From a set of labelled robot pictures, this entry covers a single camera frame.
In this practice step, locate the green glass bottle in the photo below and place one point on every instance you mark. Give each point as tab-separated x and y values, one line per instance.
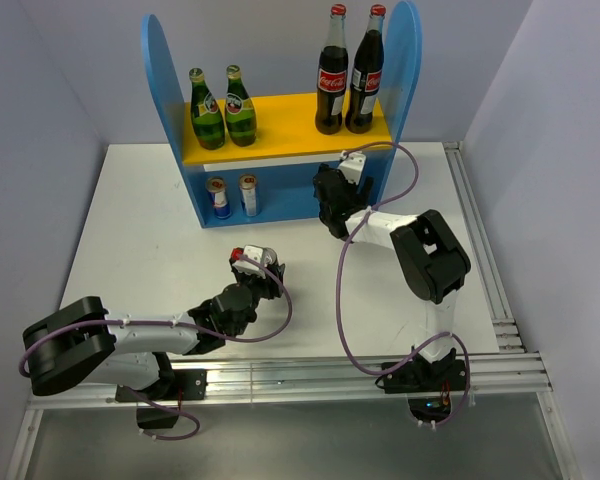
240	115
206	118

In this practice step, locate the dark beverage can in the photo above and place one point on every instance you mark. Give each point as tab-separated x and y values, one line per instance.
269	258

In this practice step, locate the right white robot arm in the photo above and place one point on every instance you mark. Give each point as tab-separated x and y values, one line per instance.
432	260

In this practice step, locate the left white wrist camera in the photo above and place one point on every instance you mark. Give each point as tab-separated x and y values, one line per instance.
252	257

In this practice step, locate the cola glass bottle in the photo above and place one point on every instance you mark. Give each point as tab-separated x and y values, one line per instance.
366	74
332	74

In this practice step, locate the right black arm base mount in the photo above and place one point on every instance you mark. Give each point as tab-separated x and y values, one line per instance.
435	391

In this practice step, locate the aluminium rail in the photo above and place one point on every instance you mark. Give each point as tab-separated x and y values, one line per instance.
300	420
505	327

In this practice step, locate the green glass bottle front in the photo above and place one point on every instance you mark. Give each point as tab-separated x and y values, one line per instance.
240	115

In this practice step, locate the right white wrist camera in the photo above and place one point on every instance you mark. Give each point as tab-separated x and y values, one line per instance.
351	165

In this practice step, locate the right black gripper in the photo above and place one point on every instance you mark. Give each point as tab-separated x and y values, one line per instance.
366	192

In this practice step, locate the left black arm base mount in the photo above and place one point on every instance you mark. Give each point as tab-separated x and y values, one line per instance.
159	411

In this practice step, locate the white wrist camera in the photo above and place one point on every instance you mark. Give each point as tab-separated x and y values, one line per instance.
351	165
252	257

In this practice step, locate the left cola glass bottle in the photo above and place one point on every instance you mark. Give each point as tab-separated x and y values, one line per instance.
332	74

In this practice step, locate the silver blue can red logo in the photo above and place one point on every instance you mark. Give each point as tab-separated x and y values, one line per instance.
217	190

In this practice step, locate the right cola glass bottle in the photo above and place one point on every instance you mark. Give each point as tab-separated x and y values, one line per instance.
366	74

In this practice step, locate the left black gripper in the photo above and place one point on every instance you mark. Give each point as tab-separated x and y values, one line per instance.
268	287

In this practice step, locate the right side aluminium rail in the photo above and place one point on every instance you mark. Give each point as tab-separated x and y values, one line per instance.
505	327

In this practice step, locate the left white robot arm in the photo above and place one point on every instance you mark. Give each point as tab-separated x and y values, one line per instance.
85	343

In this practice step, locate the blue and yellow wooden shelf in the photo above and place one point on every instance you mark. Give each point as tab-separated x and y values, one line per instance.
288	148

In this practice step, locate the front aluminium rail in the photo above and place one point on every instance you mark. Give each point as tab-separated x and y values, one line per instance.
300	420

